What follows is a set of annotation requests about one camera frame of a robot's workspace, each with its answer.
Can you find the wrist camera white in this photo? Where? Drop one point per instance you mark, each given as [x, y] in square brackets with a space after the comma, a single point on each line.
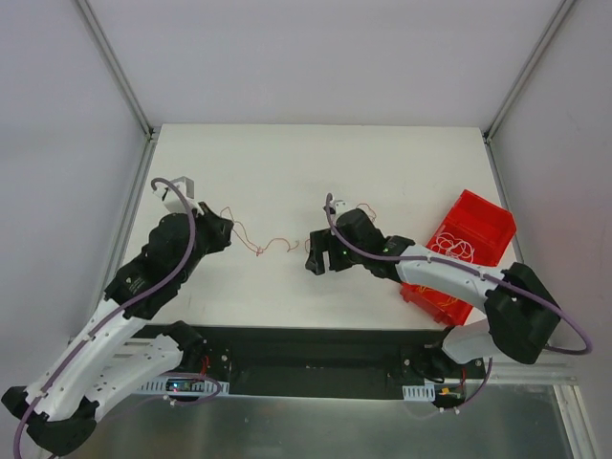
[338, 206]
[176, 195]

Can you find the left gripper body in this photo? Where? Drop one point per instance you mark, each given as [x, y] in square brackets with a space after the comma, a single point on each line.
[213, 229]

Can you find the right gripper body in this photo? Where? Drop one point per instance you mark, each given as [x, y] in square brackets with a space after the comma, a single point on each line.
[323, 246]

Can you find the red plastic compartment bin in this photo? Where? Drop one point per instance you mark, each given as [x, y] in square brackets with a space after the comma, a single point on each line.
[474, 230]

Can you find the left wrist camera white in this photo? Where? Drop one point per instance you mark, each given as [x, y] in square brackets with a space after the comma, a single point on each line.
[176, 195]

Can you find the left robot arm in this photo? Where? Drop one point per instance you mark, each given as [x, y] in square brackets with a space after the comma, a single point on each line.
[61, 410]

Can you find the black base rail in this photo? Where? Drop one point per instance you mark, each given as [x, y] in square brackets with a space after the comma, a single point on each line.
[330, 363]

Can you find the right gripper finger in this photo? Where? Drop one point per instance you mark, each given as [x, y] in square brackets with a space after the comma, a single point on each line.
[317, 261]
[319, 241]

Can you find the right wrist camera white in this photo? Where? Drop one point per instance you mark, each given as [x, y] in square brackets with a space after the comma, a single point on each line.
[338, 206]

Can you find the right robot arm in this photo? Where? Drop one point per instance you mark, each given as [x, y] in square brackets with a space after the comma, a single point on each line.
[520, 313]

